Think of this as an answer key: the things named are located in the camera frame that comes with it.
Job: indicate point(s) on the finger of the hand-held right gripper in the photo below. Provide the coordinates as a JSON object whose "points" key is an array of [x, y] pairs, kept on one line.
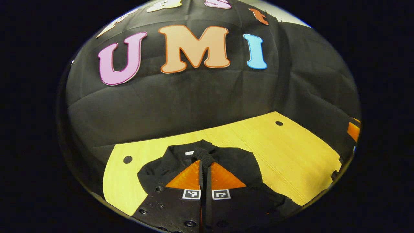
{"points": [[353, 131]]}

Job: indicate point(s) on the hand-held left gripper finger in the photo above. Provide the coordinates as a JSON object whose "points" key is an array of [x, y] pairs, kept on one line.
{"points": [[208, 181], [202, 178]]}

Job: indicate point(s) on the black button shirt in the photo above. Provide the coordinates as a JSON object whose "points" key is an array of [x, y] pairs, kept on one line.
{"points": [[239, 161]]}

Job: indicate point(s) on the black backdrop cloth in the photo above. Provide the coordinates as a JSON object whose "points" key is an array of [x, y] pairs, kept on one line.
{"points": [[194, 94]]}

